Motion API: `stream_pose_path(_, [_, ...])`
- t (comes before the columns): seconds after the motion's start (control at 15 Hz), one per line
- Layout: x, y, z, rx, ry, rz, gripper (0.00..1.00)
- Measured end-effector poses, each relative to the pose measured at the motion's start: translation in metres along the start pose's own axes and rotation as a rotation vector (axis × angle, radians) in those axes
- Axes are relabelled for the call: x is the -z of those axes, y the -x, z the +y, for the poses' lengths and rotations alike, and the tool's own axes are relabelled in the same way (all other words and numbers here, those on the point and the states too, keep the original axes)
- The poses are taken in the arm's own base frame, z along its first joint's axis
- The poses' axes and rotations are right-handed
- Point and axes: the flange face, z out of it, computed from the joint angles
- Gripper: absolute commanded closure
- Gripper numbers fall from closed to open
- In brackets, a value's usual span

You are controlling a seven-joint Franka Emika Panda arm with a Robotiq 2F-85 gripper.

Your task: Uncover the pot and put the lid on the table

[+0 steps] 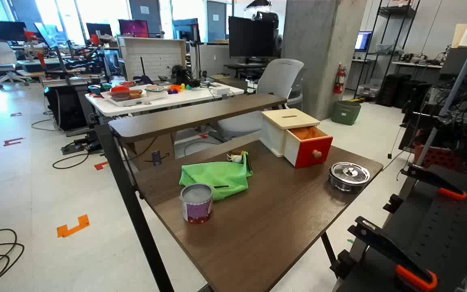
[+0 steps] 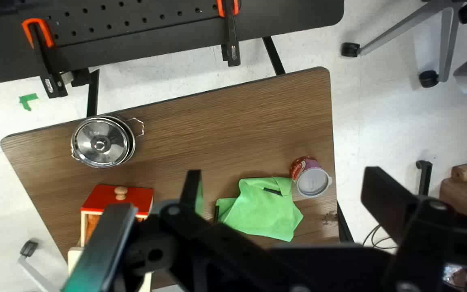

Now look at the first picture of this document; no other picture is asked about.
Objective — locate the silver pot lid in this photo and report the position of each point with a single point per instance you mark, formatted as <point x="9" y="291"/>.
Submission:
<point x="351" y="173"/>

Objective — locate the small silver metal pot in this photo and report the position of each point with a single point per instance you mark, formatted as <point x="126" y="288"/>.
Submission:
<point x="346" y="187"/>

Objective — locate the green cloth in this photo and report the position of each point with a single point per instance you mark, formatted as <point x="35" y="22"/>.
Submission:
<point x="225" y="178"/>

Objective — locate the wooden box with red drawer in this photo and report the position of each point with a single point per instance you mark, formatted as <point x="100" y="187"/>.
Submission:
<point x="296" y="137"/>

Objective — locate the purple labelled tin can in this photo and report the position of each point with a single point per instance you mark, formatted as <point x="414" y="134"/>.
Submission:
<point x="197" y="202"/>

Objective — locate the grey office chair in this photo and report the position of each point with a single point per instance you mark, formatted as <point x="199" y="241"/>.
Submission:
<point x="278" y="80"/>

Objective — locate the black computer monitor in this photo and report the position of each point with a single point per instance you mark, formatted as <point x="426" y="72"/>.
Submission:
<point x="249" y="38"/>

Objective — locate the green storage bin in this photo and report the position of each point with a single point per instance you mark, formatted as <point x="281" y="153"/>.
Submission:
<point x="346" y="113"/>

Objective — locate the red fire extinguisher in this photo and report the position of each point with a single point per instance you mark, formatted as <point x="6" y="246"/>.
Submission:
<point x="340" y="80"/>

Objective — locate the black metal table leg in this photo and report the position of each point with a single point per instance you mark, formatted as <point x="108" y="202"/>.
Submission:
<point x="134" y="208"/>

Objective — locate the white work table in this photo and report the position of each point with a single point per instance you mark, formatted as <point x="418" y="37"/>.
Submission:
<point x="160" y="101"/>

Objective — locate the black clamp with orange handle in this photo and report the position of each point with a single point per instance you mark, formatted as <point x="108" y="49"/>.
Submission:
<point x="410" y="272"/>

